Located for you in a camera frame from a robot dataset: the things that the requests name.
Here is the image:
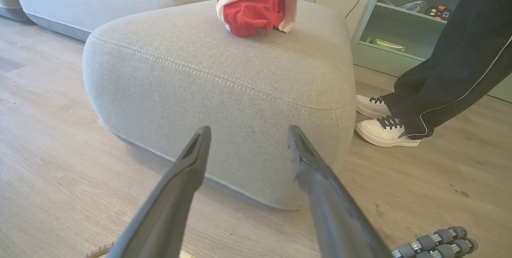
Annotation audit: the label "mint green shelf cabinet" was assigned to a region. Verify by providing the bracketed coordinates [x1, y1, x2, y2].
[351, 0, 512, 103]

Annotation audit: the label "black trousers with white piping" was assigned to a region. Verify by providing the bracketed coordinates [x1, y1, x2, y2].
[383, 0, 512, 140]

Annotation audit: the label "red garment with white trim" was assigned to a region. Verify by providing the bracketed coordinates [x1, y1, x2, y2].
[216, 0, 298, 38]

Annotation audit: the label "grey fabric ottoman seat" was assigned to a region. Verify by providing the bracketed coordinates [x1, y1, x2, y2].
[82, 0, 357, 210]

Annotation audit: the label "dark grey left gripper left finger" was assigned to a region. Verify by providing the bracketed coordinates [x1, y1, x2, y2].
[107, 126, 212, 258]

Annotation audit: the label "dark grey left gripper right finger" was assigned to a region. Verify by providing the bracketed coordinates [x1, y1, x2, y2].
[288, 125, 393, 258]

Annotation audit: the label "orange and black controller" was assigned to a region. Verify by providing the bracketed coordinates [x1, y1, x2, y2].
[425, 5, 453, 20]

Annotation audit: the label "beige flat box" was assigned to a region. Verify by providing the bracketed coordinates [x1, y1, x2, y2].
[366, 37, 406, 52]

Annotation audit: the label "white coiled cables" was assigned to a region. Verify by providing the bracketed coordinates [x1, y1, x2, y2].
[380, 0, 426, 13]

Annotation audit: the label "grey roller wheel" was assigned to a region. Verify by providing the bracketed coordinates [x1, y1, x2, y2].
[391, 226, 479, 258]

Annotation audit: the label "white sneaker with grey laces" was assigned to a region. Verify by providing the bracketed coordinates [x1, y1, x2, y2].
[355, 95, 392, 119]
[355, 116, 421, 148]

